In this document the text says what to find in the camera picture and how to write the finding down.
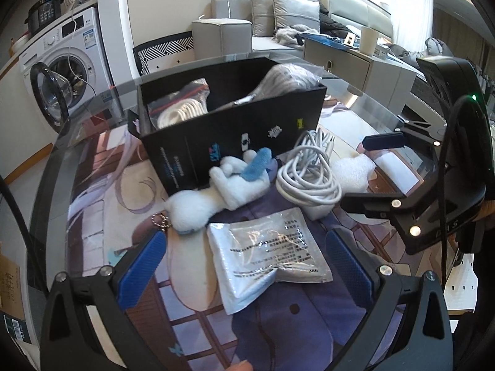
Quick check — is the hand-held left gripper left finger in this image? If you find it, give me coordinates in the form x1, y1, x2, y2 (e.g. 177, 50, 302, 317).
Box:
41, 230, 168, 371

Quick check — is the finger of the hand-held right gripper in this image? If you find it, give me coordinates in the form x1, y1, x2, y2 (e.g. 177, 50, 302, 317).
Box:
361, 122, 445, 151
342, 189, 437, 240

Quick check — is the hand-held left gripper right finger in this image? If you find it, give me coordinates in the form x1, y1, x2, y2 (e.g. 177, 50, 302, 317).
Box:
325, 229, 453, 371

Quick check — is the white foam pouch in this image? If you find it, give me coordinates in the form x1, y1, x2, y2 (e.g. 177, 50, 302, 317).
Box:
332, 155, 377, 194

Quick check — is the white cable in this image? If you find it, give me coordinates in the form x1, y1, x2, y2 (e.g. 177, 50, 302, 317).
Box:
275, 129, 343, 219

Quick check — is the clear printed packet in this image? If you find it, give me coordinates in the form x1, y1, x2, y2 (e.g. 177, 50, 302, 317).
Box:
231, 208, 334, 284

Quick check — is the white packet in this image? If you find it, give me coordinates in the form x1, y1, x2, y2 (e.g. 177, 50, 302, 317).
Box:
207, 222, 280, 315

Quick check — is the crinkled clear plastic bag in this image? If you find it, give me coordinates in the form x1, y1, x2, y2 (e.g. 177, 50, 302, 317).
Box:
211, 64, 321, 111

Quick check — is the white and blue plush toy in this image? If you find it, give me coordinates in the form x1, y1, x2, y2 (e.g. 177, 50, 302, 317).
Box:
152, 147, 279, 236

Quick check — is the black cardboard box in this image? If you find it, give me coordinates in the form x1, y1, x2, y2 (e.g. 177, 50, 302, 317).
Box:
127, 57, 329, 197

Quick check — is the bagged white rope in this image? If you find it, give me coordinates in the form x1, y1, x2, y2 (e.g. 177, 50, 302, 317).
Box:
147, 78, 211, 129

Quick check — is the person's right hand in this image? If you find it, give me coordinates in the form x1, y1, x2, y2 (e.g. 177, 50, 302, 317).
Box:
477, 200, 495, 225

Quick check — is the beige side cabinet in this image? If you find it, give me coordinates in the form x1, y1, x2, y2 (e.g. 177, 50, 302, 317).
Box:
303, 35, 420, 99

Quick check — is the white cup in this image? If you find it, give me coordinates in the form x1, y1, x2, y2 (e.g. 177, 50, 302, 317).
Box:
359, 27, 379, 55

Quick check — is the grey down jacket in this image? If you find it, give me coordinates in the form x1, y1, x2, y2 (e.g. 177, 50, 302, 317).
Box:
387, 38, 454, 62

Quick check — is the blue flat board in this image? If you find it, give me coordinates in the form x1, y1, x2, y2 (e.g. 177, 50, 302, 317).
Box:
305, 33, 362, 49

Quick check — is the black jacket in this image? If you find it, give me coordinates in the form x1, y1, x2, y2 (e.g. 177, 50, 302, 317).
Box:
319, 3, 351, 35

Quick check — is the brown cardboard box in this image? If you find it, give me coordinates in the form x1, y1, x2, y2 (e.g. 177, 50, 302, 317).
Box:
0, 241, 31, 343

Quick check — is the grey fuzzy cloth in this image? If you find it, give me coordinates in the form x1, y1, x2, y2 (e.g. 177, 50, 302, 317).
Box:
274, 25, 321, 48

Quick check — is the grey pillow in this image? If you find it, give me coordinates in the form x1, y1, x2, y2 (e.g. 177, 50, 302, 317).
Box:
269, 0, 321, 37
247, 0, 277, 38

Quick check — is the beige sofa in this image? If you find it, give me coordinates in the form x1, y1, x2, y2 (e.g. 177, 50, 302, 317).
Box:
191, 0, 394, 54

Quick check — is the patterned black chair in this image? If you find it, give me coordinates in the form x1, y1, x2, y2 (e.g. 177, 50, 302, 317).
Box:
132, 31, 194, 80

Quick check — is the white washing machine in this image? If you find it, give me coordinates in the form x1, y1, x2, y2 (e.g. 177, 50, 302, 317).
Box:
19, 6, 114, 132

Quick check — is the black pressure cooker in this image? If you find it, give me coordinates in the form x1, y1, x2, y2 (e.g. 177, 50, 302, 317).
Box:
25, 0, 64, 33

